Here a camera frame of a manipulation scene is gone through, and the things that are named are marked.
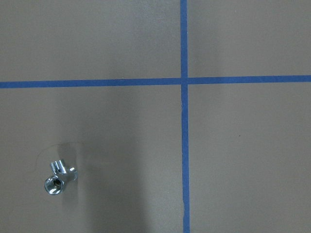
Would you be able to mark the chrome metal pipe fitting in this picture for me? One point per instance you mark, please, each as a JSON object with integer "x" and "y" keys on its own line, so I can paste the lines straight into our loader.
{"x": 62, "y": 175}

